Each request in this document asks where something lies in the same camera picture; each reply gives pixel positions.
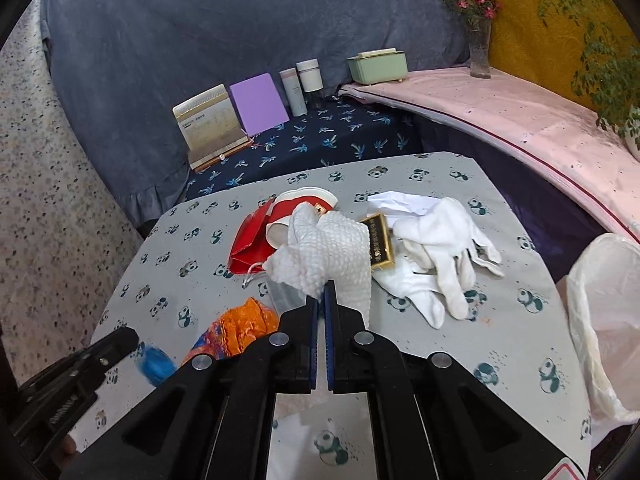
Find purple board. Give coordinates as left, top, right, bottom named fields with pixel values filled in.
left=229, top=73, right=291, bottom=136

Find green tissue box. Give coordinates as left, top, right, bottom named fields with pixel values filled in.
left=347, top=46, right=408, bottom=85

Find green potted plant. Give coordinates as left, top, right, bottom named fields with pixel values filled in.
left=537, top=0, right=640, bottom=161

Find panda print tablecloth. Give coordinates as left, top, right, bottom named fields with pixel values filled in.
left=65, top=152, right=593, bottom=480

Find yellow cloth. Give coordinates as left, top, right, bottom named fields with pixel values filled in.
left=480, top=0, right=640, bottom=111

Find white thermos cup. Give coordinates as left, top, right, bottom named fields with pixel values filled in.
left=296, top=60, right=325, bottom=108

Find dark purple cloth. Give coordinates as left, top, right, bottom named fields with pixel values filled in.
left=415, top=115, right=626, bottom=286

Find speckled beige cloth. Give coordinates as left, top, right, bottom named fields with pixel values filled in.
left=0, top=0, right=146, bottom=386

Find orange snack wrapper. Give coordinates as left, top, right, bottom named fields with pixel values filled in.
left=181, top=297, right=280, bottom=366

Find person's left hand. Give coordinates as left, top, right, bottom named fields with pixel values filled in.
left=52, top=435, right=79, bottom=467

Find glass vase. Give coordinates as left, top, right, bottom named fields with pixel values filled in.
left=467, top=27, right=493, bottom=79

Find white cotton glove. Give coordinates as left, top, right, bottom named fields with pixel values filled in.
left=394, top=197, right=506, bottom=320
left=372, top=255, right=446, bottom=330

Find navy palm print cloth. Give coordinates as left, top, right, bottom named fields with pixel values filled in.
left=182, top=97, right=426, bottom=201

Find white plastic trash bag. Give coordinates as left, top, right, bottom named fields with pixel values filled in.
left=565, top=232, right=640, bottom=423

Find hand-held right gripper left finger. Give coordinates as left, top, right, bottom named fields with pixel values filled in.
left=60, top=296, right=321, bottom=480

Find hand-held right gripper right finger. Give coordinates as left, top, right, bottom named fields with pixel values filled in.
left=324, top=280, right=588, bottom=480

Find white bottle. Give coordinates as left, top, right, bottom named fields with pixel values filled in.
left=279, top=68, right=308, bottom=117

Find red paper bag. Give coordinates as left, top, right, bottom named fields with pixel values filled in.
left=229, top=203, right=281, bottom=277

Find black and gold box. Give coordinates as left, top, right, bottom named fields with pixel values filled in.
left=359, top=212, right=397, bottom=272

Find blue-grey cloth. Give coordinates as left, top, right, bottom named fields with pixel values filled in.
left=42, top=0, right=493, bottom=226

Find open book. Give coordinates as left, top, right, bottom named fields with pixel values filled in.
left=172, top=84, right=256, bottom=172

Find pink flowers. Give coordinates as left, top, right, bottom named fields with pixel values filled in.
left=439, top=0, right=502, bottom=31

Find blue bottle cap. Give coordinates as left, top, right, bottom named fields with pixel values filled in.
left=136, top=342, right=176, bottom=386

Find pink cloth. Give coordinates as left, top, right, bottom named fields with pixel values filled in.
left=340, top=67, right=640, bottom=241

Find clear plastic bag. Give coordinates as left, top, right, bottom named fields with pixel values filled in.
left=242, top=260, right=308, bottom=321

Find white knitted cloth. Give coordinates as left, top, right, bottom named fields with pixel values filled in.
left=264, top=202, right=373, bottom=326

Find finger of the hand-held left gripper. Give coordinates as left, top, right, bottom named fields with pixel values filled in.
left=19, top=326, right=140, bottom=412

